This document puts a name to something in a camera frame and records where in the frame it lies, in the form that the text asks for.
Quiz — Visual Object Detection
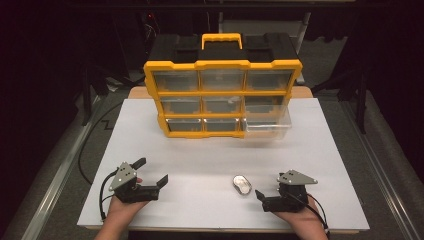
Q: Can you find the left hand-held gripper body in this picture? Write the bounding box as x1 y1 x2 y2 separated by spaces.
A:
108 161 162 205

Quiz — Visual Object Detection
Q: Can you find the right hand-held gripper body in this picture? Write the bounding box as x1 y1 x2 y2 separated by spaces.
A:
262 169 319 214

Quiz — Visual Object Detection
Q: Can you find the small silver oval packet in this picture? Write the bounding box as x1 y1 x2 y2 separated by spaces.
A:
232 174 253 197

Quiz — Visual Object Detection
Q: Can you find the clear plastic storage drawer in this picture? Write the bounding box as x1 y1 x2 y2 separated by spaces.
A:
240 104 293 140

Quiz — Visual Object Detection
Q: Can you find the yellow black organizer cabinet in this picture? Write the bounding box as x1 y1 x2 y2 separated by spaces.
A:
143 32 304 140

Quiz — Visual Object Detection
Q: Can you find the person's right hand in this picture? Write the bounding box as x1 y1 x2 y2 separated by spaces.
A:
272 195 327 232

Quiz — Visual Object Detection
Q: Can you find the person's left hand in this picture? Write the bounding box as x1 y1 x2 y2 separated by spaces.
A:
105 177 150 228

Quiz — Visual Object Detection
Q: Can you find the white table board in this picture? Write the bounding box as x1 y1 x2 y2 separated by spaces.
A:
77 97 370 232

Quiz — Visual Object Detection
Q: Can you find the dark metal stand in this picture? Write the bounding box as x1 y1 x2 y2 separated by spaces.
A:
81 64 135 127
311 66 368 135

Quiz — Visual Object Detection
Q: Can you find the grid of clear drawers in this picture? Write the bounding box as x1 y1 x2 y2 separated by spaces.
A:
152 69 295 133

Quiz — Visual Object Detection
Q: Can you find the left hand-held gripper cable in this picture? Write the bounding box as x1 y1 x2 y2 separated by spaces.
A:
98 170 120 222

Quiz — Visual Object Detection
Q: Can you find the black floor cable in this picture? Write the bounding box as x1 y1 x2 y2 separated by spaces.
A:
77 101 125 186

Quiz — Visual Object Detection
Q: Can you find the aluminium floor rail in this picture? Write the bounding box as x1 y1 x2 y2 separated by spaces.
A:
20 95 102 240
339 99 424 240

